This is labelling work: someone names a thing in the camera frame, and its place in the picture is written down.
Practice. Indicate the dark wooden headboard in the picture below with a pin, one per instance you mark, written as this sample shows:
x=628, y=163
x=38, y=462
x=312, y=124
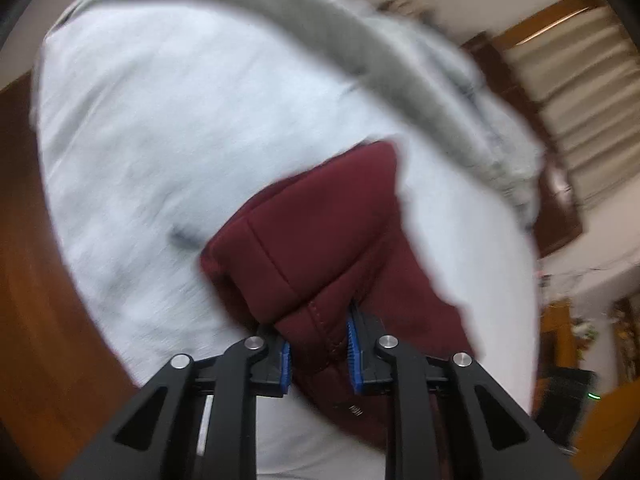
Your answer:
x=560, y=210

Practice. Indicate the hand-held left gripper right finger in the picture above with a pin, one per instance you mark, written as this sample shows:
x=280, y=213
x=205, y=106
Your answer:
x=354, y=355

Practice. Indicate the wooden window frame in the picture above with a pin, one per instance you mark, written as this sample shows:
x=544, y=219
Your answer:
x=550, y=15

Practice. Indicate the beige curtain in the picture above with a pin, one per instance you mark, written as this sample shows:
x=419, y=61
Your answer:
x=590, y=85

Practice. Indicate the light grey comforter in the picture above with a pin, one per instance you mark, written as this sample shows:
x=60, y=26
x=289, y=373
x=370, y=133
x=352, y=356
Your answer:
x=350, y=35

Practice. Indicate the white bed sheet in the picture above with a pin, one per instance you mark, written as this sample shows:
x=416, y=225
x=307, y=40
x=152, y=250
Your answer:
x=150, y=135

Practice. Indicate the maroon pants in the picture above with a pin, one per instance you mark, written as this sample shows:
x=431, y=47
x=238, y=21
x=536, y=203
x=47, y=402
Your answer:
x=310, y=230

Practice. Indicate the black device with green light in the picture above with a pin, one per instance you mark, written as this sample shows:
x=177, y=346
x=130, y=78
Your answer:
x=565, y=405

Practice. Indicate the light wooden cabinet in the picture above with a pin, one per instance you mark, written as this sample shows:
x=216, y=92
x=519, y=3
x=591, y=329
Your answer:
x=556, y=335

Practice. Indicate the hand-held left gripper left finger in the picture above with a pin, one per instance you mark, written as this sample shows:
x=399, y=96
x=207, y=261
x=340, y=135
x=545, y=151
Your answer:
x=286, y=367

